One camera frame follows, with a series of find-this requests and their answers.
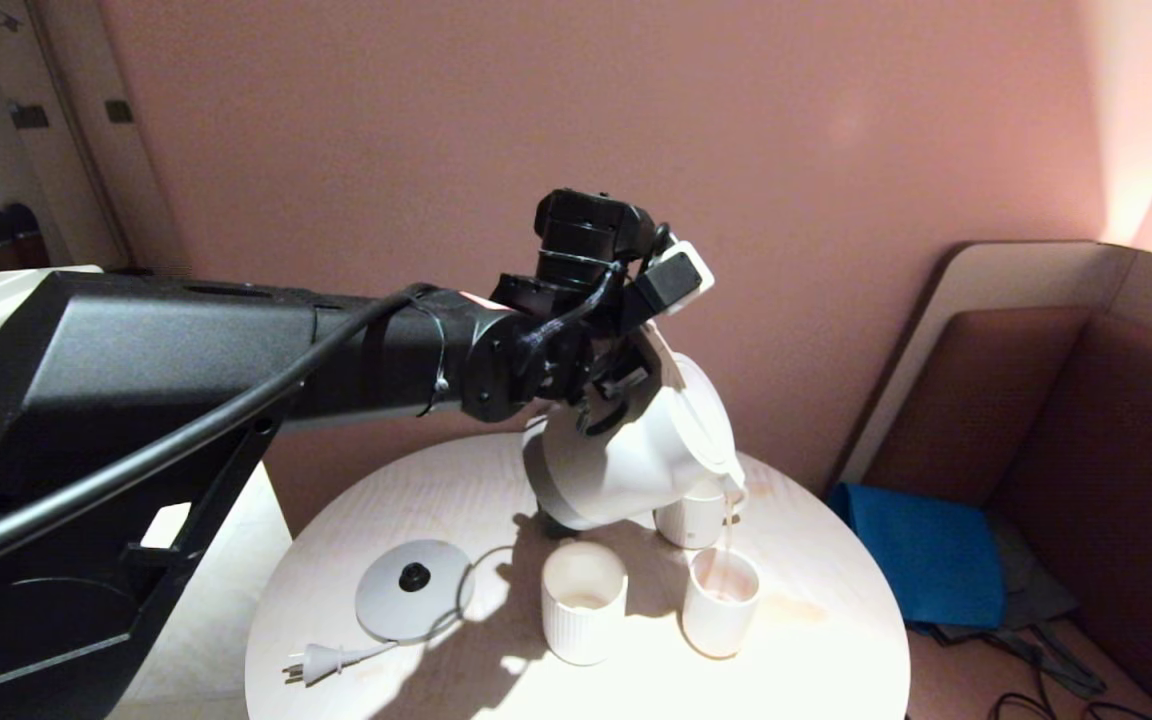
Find blue fabric bag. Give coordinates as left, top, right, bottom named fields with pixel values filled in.
left=829, top=484, right=1005, bottom=631

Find white power plug with cord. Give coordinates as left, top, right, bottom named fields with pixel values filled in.
left=283, top=545, right=527, bottom=687

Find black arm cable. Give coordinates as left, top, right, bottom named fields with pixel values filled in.
left=0, top=265, right=632, bottom=586

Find white ribbed mug with handle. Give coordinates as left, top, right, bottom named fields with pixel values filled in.
left=654, top=480, right=749, bottom=550

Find grey round kettle base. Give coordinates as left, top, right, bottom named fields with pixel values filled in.
left=355, top=540, right=475, bottom=644

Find tall smooth white cup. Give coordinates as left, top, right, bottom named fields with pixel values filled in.
left=681, top=546, right=763, bottom=659

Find black floor cables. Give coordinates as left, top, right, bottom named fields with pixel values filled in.
left=986, top=655, right=1152, bottom=720

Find beige bench side panel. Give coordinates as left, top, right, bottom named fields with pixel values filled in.
left=841, top=240, right=1152, bottom=491

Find white electric kettle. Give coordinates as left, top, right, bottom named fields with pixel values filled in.
left=521, top=322, right=747, bottom=531

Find grey fabric bag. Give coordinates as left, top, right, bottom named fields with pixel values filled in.
left=911, top=515, right=1107, bottom=701

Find wide ribbed white cup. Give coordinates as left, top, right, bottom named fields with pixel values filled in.
left=540, top=541, right=629, bottom=666

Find black wrist camera white mount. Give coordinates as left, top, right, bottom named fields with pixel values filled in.
left=626, top=235, right=715, bottom=321

